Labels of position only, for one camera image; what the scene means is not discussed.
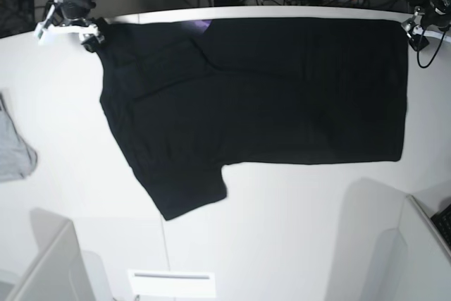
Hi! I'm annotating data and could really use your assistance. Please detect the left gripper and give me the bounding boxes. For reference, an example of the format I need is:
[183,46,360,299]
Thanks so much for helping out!
[401,0,450,51]

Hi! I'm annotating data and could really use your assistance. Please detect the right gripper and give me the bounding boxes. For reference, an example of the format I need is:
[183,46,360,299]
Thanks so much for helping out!
[45,0,105,51]

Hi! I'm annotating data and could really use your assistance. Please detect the black T-shirt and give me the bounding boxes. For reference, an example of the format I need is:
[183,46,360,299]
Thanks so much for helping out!
[97,18,409,220]

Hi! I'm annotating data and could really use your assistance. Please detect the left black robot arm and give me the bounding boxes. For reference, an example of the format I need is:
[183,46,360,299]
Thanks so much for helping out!
[402,0,450,52]

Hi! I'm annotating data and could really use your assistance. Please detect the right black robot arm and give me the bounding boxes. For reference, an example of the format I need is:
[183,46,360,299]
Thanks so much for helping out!
[35,0,104,53]

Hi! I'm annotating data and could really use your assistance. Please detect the grey folded cloth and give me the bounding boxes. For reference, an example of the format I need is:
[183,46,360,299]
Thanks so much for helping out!
[1,95,38,183]

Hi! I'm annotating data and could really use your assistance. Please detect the black keyboard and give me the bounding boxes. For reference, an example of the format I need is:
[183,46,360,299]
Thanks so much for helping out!
[431,205,451,247]

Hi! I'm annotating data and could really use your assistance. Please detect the white left bin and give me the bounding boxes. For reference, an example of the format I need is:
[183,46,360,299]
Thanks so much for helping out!
[1,209,114,300]

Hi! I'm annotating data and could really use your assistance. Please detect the white bin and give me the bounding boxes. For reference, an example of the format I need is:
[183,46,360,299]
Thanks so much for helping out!
[373,193,451,301]
[1,209,114,300]

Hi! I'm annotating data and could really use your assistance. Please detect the white right bin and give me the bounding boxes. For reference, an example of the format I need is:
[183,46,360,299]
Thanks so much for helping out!
[373,193,451,301]

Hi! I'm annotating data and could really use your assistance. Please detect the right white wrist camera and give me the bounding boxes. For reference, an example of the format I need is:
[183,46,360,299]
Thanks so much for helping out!
[33,21,52,45]

